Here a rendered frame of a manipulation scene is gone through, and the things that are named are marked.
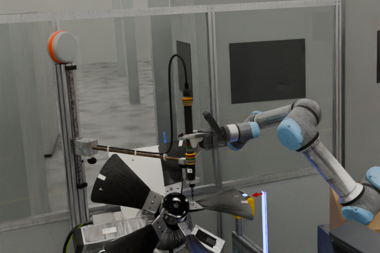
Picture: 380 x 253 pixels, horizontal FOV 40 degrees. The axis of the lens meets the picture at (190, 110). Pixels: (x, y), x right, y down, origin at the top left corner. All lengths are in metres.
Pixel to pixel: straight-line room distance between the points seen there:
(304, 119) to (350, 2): 3.70
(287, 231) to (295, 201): 0.20
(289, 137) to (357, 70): 3.75
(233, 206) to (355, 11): 3.71
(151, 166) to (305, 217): 1.30
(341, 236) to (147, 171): 1.06
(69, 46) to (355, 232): 1.56
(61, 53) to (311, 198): 1.84
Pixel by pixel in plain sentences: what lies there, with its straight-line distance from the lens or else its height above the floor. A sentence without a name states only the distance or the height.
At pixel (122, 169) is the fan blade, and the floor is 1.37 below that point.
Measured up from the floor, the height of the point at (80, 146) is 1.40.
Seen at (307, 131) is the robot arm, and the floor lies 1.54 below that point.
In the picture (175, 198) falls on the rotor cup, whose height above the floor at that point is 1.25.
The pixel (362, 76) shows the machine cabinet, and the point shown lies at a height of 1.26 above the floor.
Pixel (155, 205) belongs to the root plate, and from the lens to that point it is 2.29.
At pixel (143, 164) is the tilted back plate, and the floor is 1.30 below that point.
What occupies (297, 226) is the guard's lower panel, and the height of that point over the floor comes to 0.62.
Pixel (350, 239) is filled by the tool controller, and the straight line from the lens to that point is 1.90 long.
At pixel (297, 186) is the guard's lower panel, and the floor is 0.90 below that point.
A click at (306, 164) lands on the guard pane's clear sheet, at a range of 3.43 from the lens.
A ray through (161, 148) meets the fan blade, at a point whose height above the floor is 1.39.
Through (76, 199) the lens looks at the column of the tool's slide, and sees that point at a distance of 2.75.
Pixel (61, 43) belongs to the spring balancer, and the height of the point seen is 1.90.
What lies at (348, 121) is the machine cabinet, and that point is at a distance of 5.82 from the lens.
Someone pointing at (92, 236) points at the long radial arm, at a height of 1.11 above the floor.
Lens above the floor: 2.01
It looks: 11 degrees down
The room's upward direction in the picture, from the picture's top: 3 degrees counter-clockwise
